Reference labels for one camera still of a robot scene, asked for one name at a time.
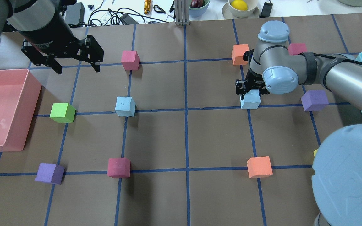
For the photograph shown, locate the pink block near base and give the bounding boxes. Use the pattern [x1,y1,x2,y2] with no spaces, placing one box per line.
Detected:
[107,157,131,178]

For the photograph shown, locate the orange block far side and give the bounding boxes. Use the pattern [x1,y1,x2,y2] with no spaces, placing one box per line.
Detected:
[232,43,250,66]

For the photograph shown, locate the aluminium frame post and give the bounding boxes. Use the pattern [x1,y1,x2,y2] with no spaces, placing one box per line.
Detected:
[174,0,190,26]

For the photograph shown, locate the beige bowl with lemon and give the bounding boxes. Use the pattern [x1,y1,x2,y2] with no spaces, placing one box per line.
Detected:
[228,0,260,18]

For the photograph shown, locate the orange block near arm base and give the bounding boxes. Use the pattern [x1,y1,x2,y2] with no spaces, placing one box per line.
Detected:
[247,156,273,179]

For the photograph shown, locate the scissors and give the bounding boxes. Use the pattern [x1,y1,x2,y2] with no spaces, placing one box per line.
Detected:
[153,4,175,16]

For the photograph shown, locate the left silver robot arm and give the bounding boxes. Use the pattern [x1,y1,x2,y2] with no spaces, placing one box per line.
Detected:
[0,0,104,74]

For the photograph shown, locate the black power adapter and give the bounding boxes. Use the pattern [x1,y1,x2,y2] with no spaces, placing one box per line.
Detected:
[259,1,273,18]

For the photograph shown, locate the yellow lemon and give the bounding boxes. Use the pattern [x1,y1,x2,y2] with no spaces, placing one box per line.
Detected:
[230,0,249,11]

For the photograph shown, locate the light blue block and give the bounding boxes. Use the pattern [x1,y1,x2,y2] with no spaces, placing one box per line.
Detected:
[115,96,136,117]
[240,89,261,109]

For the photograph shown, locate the orange brass tool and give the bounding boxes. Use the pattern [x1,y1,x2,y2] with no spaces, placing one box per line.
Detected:
[143,0,152,15]

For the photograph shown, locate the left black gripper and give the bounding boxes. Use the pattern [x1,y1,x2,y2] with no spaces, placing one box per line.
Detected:
[19,13,104,75]

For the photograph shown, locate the purple block right side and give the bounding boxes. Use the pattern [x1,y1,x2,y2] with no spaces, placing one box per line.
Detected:
[301,90,329,111]

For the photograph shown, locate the green block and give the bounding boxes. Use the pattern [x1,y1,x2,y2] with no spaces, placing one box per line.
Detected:
[49,103,76,123]

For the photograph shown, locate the pink block far left side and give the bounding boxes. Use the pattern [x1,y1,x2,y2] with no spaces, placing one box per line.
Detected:
[121,50,140,71]

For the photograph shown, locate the pink block near teal tray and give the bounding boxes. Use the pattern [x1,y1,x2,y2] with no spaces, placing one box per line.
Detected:
[288,43,307,56]

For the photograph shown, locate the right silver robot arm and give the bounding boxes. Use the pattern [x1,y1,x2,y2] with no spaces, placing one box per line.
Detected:
[232,20,362,226]

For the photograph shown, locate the blue bowl with fruit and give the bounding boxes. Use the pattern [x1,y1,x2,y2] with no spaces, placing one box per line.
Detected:
[187,0,210,17]

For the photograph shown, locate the purple block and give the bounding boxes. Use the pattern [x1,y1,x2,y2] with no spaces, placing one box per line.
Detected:
[35,163,65,185]
[301,90,329,111]

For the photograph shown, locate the pink plastic tray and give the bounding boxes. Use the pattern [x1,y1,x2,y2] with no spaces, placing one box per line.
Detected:
[0,69,41,152]

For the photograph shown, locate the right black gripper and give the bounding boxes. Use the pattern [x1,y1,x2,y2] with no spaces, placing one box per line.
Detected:
[235,69,270,97]

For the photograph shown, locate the purple block left side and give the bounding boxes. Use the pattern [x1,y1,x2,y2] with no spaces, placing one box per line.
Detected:
[35,163,65,185]

